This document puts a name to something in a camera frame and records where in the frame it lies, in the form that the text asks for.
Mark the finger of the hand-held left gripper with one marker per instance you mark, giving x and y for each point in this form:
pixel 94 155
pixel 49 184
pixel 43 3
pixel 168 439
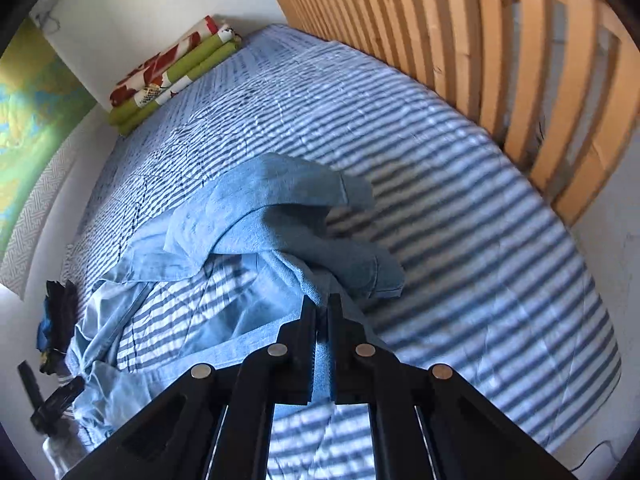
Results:
pixel 74 387

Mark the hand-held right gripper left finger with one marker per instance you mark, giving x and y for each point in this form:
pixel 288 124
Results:
pixel 305 340

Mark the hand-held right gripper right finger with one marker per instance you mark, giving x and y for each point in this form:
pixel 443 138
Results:
pixel 340 340

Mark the light blue denim pants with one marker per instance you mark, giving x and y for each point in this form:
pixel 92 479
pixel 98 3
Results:
pixel 260 195

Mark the person's left hand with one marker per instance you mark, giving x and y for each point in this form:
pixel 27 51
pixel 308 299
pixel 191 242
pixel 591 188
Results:
pixel 62 447

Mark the blue garment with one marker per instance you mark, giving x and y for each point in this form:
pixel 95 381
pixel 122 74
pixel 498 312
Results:
pixel 44 327

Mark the pile of dark clothes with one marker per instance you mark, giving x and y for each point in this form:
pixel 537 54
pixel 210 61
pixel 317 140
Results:
pixel 62 310

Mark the blue striped bed sheet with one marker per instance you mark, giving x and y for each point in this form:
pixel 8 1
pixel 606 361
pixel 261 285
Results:
pixel 450 210

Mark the green wall poster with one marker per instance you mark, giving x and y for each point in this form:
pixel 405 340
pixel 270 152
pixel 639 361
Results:
pixel 30 125

